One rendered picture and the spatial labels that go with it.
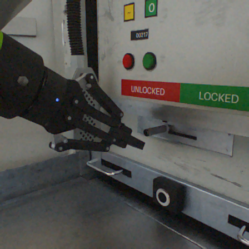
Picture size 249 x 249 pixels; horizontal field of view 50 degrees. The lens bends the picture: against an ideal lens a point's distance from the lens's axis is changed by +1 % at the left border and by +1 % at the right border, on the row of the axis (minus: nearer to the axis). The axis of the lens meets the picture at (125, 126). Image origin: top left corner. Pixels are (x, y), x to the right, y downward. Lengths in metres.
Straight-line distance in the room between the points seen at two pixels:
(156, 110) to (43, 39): 0.38
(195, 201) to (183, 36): 0.28
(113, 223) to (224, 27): 0.38
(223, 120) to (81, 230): 0.31
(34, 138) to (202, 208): 0.46
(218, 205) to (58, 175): 0.38
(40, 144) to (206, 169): 0.45
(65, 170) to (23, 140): 0.14
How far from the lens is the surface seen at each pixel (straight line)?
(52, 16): 0.74
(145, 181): 0.57
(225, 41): 0.44
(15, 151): 0.76
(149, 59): 0.52
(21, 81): 0.32
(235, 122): 0.39
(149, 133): 0.48
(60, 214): 0.57
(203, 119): 0.42
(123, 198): 0.61
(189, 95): 0.48
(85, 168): 0.72
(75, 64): 0.58
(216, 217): 0.49
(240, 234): 0.44
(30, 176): 0.66
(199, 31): 0.47
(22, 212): 0.60
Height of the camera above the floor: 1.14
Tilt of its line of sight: 13 degrees down
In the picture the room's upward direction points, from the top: straight up
